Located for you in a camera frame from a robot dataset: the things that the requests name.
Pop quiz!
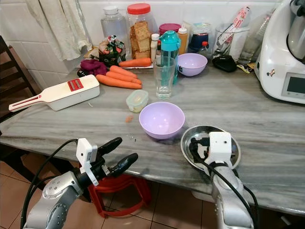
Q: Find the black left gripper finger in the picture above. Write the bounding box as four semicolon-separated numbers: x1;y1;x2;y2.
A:
98;137;123;156
111;153;139;178

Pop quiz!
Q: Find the stainless steel bowl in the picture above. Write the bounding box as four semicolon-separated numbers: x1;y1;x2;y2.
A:
181;125;242;171

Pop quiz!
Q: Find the large lilac plastic bowl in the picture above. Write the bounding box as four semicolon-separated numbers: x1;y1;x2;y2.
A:
139;102;186;140

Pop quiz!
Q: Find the red plastic stool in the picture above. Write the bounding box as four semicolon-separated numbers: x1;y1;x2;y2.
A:
88;173;152;219

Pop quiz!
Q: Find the white plastic bin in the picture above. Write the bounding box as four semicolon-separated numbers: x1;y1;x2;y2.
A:
191;190;215;203

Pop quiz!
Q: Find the small pale lidded container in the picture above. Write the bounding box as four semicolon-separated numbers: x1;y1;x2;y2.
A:
126;89;149;114

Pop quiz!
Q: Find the orange carrot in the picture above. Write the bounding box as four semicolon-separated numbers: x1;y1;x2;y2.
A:
110;65;136;78
96;74;142;90
105;71;142;85
119;58;153;68

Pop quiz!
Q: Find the white slicer with red blade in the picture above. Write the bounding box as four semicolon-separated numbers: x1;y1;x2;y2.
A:
9;74;101;112

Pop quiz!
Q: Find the clear drinking glass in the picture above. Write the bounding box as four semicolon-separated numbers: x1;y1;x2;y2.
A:
153;56;177;100

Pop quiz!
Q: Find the purple cloth bundle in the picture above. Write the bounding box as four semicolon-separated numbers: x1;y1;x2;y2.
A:
79;59;108;77

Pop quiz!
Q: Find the small lilac plastic bowl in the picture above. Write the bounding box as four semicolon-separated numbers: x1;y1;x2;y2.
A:
177;52;208;77

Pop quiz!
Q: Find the white cutting board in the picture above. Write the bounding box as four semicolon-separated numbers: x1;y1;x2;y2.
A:
126;63;155;70

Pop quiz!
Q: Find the black pouch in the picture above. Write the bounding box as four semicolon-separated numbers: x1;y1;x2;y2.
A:
212;54;237;73

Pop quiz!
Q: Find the yellow and black sachet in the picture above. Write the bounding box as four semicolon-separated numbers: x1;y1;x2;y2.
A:
236;62;256;74

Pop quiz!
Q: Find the dark printed snack bag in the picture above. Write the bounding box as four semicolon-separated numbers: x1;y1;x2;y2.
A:
98;35;127;67

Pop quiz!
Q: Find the small dark bottle red cap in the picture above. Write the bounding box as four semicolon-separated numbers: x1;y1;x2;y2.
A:
200;41;211;58

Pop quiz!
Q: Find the small white bottle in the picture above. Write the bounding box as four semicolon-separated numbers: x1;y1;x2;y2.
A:
150;33;160;62

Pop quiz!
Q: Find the clear plastic tub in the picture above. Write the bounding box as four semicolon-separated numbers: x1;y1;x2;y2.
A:
213;24;251;60

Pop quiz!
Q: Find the orange sauce bottle white cap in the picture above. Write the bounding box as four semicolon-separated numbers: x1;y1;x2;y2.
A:
178;27;189;54

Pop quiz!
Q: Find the clear jar with blue contents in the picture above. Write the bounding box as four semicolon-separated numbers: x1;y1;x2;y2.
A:
188;22;213;53

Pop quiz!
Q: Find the teal water bottle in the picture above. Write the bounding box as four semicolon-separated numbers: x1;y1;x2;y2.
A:
160;31;182;85

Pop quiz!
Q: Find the white kitchen cooking machine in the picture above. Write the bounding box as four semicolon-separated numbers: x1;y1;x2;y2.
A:
254;0;305;104

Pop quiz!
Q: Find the dark wooden chair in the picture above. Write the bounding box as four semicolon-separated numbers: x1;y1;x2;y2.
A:
0;36;43;122

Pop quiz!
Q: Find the red lidded jar of rusks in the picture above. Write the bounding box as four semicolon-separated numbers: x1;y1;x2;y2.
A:
126;3;154;60

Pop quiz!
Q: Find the clear plastic bottle white cap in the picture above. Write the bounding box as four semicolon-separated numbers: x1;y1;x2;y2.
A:
101;5;129;41

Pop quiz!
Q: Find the clear glass bottle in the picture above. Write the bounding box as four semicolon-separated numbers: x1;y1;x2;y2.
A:
238;9;278;62

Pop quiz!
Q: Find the magenta lidded container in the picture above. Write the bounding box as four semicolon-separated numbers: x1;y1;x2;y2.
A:
159;23;182;35

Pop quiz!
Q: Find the hanging beige towel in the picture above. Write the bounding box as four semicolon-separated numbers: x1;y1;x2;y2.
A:
25;0;92;62

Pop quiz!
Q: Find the red and white packet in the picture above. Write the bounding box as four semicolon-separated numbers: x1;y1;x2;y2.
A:
217;6;252;51

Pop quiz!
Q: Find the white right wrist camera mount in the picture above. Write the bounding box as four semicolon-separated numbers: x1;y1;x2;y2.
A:
208;132;233;165

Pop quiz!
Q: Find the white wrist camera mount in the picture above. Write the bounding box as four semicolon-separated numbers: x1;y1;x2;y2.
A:
76;138;98;187
208;132;233;165

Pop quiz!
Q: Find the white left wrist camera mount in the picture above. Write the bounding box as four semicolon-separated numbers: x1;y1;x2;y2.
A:
76;138;98;187

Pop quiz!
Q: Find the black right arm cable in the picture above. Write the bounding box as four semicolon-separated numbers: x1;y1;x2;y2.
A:
200;155;260;229

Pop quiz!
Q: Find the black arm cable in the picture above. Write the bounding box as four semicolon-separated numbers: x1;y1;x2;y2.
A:
20;138;78;229
200;155;260;229

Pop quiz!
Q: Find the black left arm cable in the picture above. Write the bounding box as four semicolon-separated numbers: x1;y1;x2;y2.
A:
20;138;78;229

